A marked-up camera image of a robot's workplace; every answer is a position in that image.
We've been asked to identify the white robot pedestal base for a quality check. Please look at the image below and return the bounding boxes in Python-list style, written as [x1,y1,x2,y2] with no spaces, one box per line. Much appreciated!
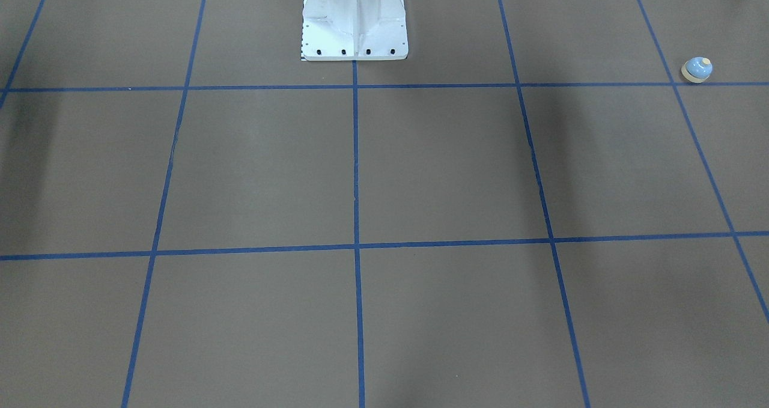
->
[300,0,409,61]

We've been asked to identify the brown paper table cover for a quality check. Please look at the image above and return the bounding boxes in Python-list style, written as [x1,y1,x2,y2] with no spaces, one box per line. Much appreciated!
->
[2,0,767,407]

